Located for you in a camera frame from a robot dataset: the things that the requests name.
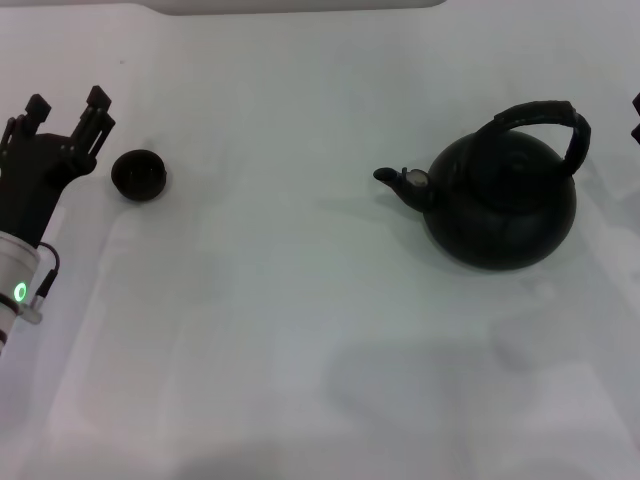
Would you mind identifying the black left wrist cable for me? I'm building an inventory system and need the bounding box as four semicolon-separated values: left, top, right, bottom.
19;241;62;324

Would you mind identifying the small black teacup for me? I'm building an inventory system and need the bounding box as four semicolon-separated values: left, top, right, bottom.
110;148;169;204

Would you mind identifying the black round teapot with handle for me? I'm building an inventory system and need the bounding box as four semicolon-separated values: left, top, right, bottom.
372;99;594;273

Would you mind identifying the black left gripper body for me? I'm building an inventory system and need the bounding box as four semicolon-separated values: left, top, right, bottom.
0;132;99;250

